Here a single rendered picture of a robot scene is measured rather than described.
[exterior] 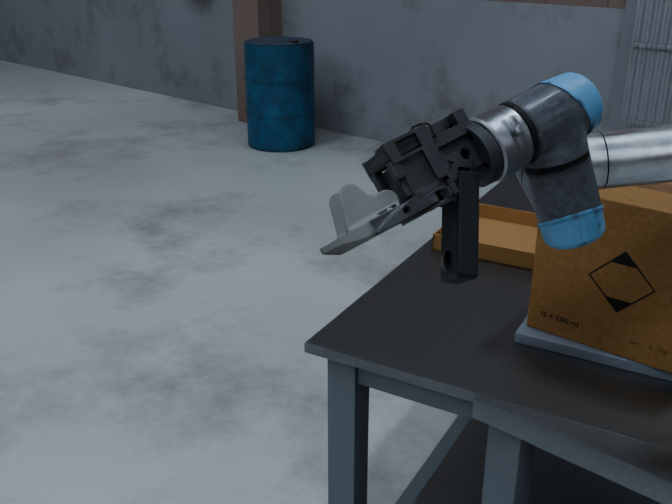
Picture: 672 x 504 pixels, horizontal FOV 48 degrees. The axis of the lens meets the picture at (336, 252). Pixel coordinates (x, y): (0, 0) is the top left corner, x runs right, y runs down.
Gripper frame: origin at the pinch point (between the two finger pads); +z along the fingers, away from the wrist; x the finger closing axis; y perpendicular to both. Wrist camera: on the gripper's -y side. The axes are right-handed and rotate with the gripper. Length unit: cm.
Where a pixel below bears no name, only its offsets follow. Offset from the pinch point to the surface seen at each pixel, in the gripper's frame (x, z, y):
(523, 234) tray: -90, -76, -16
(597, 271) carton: -36, -52, -23
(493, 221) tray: -99, -76, -10
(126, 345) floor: -243, 12, 12
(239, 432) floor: -183, -4, -34
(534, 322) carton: -50, -44, -27
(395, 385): -57, -18, -25
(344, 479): -76, -5, -39
